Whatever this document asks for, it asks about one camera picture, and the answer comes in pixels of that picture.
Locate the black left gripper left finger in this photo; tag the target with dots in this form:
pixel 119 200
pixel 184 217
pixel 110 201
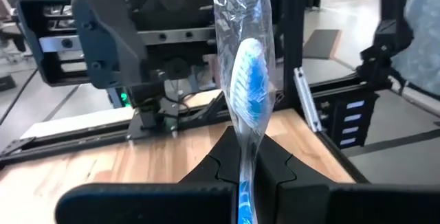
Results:
pixel 144 203

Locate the silver aluminium bracket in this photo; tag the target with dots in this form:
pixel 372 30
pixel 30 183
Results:
pixel 307 103

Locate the person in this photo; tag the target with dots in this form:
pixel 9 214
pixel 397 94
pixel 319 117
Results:
pixel 423 28

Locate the black clamp post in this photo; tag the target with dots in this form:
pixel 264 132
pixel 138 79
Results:
pixel 381 59

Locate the black box white labels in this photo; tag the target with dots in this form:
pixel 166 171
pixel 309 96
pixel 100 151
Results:
pixel 338 124

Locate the blue toothbrush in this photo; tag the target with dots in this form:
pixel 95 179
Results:
pixel 251 90

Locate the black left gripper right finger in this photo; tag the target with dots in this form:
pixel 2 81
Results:
pixel 326 203

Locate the black aluminium table frame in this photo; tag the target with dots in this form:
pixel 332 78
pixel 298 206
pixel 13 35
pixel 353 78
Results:
pixel 68 143

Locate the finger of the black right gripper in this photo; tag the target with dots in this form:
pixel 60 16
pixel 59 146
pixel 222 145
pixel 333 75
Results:
pixel 110 42

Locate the dark floor mat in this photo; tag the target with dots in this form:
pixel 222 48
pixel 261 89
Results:
pixel 321 43

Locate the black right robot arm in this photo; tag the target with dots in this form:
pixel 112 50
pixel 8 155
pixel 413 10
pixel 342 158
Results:
pixel 151 114

